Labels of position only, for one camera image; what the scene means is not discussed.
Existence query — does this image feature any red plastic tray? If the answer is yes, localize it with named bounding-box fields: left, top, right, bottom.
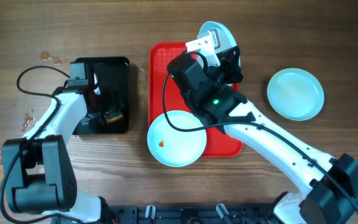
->
left=148, top=42, right=244, bottom=158

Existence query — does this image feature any light blue plate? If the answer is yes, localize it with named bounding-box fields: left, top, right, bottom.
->
left=147, top=114, right=207, bottom=167
left=197, top=21, right=237, bottom=55
left=267, top=68, right=325, bottom=121

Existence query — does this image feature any black water tray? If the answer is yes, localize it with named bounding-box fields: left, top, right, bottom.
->
left=67, top=57, right=130, bottom=135

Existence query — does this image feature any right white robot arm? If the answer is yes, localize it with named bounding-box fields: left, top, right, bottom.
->
left=167, top=47, right=358, bottom=223

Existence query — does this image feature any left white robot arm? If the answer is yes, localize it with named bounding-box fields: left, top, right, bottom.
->
left=0, top=62, right=118, bottom=223

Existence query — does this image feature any green and yellow sponge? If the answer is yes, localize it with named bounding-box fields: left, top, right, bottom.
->
left=104, top=110, right=123, bottom=124

